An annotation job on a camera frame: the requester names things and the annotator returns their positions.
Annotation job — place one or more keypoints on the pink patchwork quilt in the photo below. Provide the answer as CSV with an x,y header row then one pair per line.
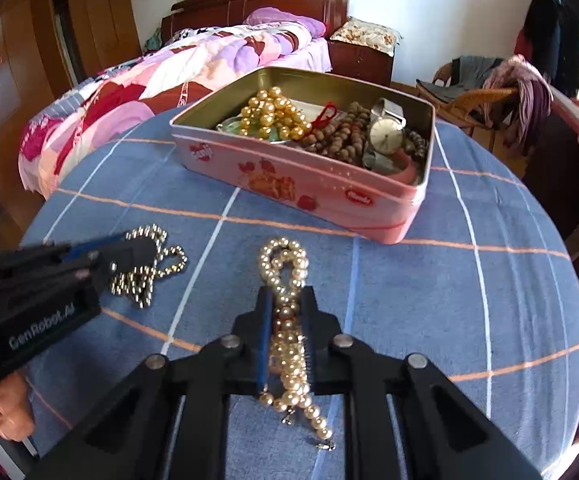
x,y
144,95

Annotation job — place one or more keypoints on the grey garment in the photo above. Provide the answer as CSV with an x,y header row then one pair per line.
x,y
449,80

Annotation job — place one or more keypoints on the pink striped clothing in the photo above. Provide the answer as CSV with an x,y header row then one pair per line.
x,y
524,100

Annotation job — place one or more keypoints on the wooden wardrobe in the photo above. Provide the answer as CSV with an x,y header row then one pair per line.
x,y
29,85

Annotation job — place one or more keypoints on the purple pillow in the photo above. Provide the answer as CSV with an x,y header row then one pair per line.
x,y
284,22

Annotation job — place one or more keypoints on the teal cloth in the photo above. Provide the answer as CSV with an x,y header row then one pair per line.
x,y
157,39

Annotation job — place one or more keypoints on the blue checked tablecloth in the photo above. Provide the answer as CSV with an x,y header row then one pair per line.
x,y
419,285

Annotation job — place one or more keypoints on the pink tin box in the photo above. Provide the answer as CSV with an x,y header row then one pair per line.
x,y
294,195

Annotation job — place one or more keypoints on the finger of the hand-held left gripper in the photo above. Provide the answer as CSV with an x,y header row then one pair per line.
x,y
94,246
129,257

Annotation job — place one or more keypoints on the person's left hand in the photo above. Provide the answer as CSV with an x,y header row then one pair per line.
x,y
11,405

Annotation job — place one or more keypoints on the white paper slip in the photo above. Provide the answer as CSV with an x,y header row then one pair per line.
x,y
305,106

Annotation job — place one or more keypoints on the wooden bed headboard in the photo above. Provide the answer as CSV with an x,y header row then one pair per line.
x,y
249,2

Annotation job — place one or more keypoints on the hanging dark coats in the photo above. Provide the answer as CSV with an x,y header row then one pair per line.
x,y
549,35

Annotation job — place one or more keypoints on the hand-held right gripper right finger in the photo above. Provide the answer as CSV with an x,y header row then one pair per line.
x,y
308,330

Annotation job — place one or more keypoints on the wicker chair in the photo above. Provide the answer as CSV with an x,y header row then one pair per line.
x,y
474,105

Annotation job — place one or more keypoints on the wooden nightstand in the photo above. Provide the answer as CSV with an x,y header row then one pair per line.
x,y
359,65

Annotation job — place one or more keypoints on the silver wristwatch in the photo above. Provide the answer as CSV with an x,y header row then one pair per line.
x,y
385,135

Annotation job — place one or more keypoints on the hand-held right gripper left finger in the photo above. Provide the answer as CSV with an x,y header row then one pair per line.
x,y
266,340

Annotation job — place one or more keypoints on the floral cushion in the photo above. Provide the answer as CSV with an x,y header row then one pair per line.
x,y
367,34

